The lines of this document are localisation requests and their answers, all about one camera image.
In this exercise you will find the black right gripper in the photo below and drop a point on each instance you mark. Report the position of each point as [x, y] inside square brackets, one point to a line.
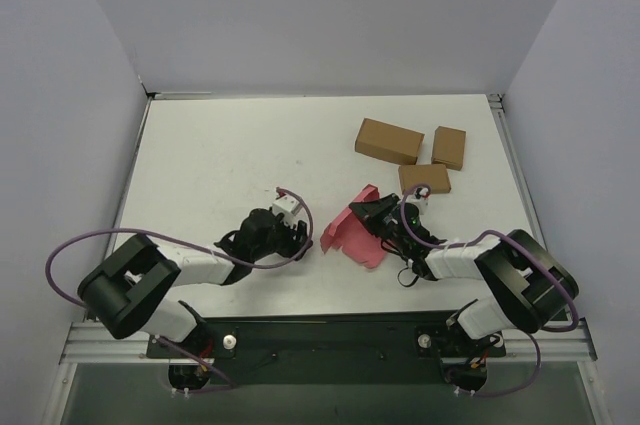
[385, 215]

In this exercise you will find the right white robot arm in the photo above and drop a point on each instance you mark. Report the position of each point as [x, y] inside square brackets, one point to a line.
[530, 290]

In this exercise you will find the large brown cardboard box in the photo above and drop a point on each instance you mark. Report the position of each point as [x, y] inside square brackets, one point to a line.
[388, 142]

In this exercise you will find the small brown box right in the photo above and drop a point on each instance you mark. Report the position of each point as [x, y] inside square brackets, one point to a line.
[449, 147]

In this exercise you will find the pink cardboard box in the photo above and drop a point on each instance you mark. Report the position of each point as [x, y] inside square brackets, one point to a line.
[347, 234]

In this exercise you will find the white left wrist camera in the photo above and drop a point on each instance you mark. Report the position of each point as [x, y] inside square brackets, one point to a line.
[287, 207]

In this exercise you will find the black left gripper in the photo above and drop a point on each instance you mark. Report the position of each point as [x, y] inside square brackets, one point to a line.
[292, 239]

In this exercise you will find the brown cardboard box front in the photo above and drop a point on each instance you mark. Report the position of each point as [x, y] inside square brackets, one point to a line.
[434, 175]

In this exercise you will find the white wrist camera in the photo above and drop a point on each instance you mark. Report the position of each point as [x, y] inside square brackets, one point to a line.
[287, 207]
[420, 198]

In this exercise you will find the aluminium frame rail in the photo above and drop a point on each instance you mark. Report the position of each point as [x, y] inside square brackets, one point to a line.
[91, 343]

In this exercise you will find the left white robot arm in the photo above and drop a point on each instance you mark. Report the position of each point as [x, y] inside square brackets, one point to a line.
[128, 290]

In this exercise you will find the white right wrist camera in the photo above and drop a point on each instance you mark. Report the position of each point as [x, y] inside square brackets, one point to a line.
[420, 198]

